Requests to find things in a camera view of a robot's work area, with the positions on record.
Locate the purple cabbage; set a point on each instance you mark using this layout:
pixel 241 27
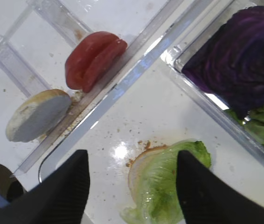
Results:
pixel 231 63

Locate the lower left clear holder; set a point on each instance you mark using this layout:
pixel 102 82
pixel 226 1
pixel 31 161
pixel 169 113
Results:
pixel 27 80

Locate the black object bottom left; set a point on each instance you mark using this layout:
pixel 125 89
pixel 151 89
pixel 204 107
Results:
pixel 10 188

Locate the tomato slice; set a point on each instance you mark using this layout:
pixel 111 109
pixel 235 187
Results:
pixel 84 53
pixel 102 62

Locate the right tomato slice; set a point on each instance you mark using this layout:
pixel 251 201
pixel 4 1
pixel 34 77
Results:
pixel 102 62

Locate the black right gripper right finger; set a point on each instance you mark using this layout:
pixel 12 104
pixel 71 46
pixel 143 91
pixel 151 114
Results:
pixel 205 199

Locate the left tomato slice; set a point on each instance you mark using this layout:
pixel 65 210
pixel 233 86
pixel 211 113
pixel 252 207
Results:
pixel 84 53

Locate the upper left clear holder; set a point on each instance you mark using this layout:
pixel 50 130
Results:
pixel 68 25

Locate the metal serving tray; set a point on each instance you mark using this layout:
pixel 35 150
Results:
pixel 154 104

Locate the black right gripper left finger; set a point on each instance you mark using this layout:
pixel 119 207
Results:
pixel 59 199

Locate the left inner clear rail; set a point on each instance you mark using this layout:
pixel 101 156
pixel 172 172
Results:
pixel 134 62

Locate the clear holder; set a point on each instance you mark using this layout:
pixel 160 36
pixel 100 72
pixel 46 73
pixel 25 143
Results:
pixel 27 80
pixel 68 25

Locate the clear plastic vegetable box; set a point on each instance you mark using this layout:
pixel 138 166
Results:
pixel 189 34

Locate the green lettuce leaf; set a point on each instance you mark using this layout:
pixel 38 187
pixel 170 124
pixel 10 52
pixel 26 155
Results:
pixel 157 201

